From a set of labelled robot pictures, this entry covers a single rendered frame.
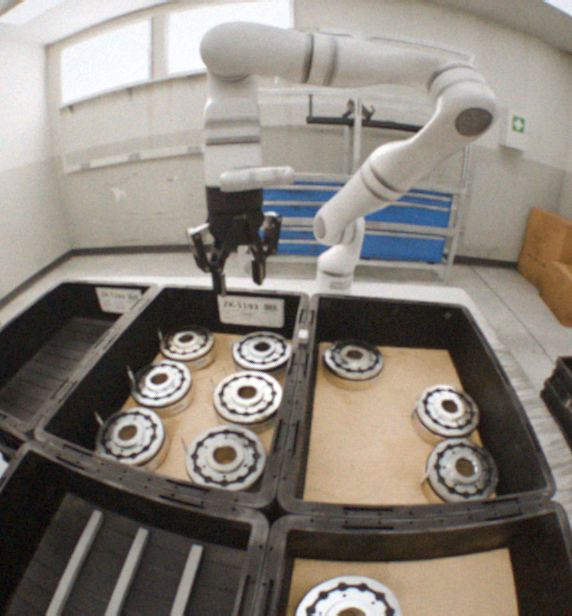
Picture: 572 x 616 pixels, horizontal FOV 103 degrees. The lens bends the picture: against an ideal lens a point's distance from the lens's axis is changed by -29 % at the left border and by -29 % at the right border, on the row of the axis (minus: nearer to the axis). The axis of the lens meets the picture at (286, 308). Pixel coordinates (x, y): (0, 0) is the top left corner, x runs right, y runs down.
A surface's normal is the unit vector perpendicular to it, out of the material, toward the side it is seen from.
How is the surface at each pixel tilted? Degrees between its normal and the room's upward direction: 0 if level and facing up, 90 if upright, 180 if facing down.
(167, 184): 90
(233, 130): 90
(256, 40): 88
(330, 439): 0
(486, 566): 0
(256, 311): 90
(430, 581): 0
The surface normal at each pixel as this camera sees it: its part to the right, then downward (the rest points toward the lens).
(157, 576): 0.00, -0.86
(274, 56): 0.29, 0.63
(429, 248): -0.07, 0.51
